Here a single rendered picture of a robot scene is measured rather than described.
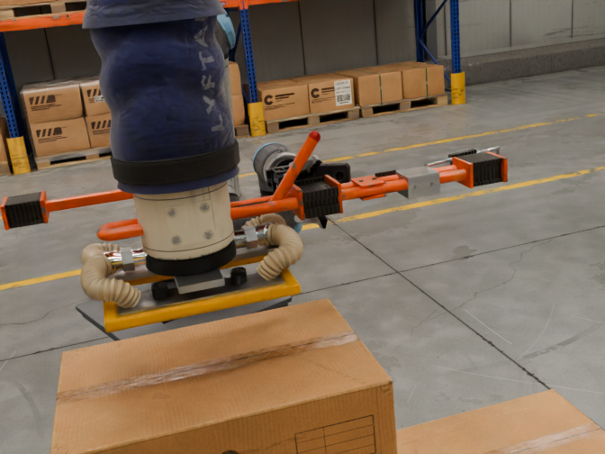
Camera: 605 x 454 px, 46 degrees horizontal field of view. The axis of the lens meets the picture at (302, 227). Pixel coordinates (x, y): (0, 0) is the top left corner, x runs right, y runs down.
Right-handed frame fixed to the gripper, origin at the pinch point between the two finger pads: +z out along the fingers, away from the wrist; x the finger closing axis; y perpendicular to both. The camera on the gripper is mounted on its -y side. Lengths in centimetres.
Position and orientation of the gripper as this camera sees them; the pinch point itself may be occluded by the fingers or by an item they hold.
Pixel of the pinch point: (325, 194)
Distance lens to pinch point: 138.8
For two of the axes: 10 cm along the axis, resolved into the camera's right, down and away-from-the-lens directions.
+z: 2.8, 2.8, -9.2
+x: -1.0, -9.4, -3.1
